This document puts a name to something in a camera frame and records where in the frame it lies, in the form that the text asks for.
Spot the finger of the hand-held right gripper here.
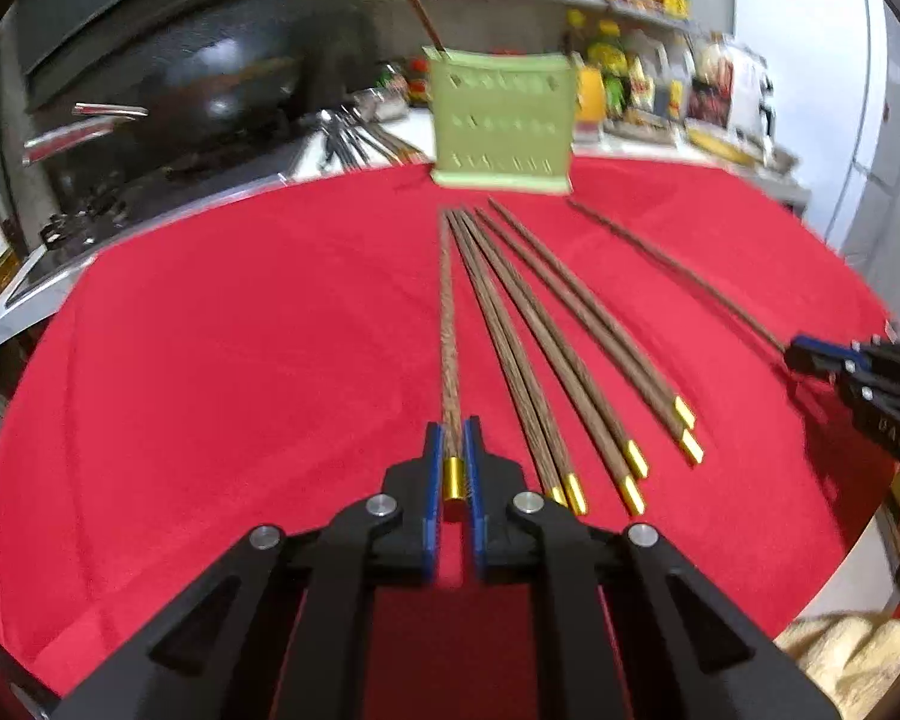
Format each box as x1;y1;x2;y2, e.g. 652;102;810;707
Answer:
789;334;867;362
784;351;860;385

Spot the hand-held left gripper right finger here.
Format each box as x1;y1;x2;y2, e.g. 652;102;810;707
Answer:
465;418;845;720

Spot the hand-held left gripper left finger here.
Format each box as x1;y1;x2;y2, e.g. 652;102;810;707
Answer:
49;422;445;720

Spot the bunch of wooden chopsticks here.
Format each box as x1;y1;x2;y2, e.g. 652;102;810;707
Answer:
446;199;706;518

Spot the gold-tipped wooden chopstick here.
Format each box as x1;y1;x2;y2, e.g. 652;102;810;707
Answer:
567;199;794;355
390;0;447;61
436;208;470;522

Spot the green plastic utensil holder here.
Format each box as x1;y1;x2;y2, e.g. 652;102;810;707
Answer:
424;45;575;192

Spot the steel bowl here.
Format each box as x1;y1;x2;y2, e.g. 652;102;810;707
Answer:
761;150;811;192

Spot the yellow bowl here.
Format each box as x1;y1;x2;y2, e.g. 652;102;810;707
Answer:
682;127;767;166

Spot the red tablecloth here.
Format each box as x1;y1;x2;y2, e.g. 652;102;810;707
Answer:
0;154;900;720

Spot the cream towel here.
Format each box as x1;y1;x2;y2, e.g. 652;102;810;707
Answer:
776;611;900;720

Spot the white rice cooker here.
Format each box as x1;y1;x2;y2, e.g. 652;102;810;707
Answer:
729;45;779;158

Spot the red label jar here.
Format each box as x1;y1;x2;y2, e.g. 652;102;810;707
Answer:
686;45;737;130

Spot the large dark vinegar jug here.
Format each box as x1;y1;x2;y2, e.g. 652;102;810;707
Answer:
630;34;674;122

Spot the green label sauce bottle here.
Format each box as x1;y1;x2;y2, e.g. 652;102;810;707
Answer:
589;19;632;119

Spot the pile of metal cutlery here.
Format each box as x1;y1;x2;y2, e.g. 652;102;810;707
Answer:
315;105;430;170

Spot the gas stove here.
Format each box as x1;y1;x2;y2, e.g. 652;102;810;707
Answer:
37;154;301;256

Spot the black wok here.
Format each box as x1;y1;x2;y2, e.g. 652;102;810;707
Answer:
45;37;312;173

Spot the silver red wok handle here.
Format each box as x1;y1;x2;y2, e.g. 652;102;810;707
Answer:
71;101;151;122

